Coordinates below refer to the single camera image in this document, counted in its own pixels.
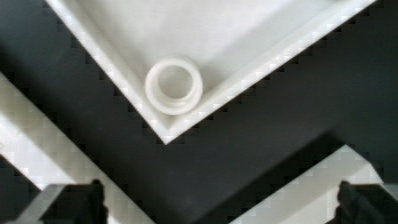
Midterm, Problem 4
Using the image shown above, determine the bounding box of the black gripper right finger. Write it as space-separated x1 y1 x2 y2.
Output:
329 181 398 224

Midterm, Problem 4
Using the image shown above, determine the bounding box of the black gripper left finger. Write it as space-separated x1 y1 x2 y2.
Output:
16 180 109 224

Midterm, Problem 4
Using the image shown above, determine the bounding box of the white square tabletop with sockets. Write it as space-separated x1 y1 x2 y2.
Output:
45 0 377 142

